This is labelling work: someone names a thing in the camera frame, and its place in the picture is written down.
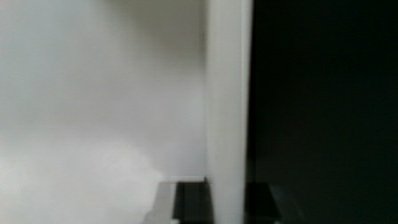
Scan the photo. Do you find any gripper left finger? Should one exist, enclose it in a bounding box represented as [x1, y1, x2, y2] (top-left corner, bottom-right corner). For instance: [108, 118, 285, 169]
[172, 182, 213, 224]

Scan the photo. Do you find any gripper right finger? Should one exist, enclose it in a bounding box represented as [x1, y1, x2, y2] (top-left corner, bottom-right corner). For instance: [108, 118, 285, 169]
[245, 183, 280, 224]

